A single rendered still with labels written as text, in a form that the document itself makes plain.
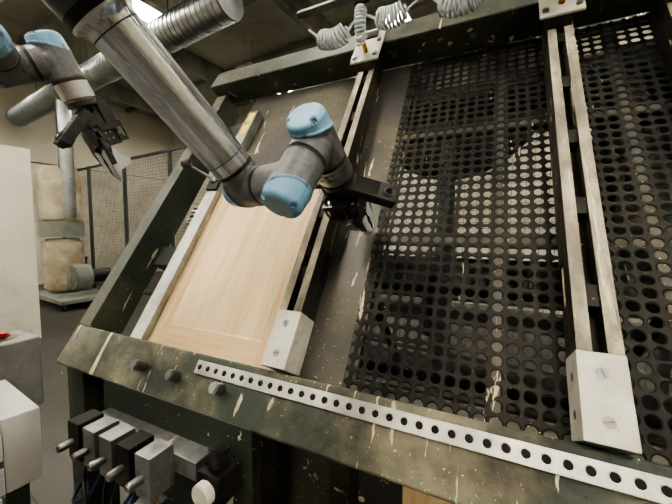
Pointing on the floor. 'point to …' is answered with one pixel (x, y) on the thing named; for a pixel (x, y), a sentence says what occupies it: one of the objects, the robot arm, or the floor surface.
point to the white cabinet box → (17, 244)
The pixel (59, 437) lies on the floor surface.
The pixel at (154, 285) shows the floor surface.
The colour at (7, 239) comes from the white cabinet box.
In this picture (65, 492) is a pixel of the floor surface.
